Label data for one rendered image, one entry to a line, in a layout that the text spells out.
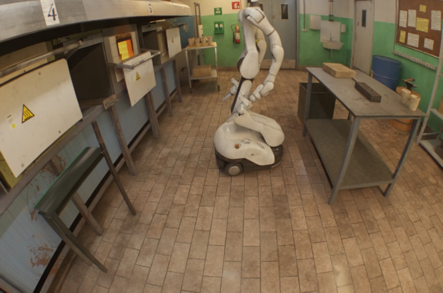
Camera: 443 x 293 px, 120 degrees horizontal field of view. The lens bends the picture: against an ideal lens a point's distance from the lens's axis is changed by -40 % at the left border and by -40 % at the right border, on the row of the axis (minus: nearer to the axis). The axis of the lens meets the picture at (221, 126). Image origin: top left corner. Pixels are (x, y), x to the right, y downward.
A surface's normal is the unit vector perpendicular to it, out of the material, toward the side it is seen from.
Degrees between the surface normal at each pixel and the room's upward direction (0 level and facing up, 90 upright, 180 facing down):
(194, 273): 0
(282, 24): 90
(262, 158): 90
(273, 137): 90
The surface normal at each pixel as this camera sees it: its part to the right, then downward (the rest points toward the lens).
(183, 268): -0.07, -0.87
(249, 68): 0.08, 0.48
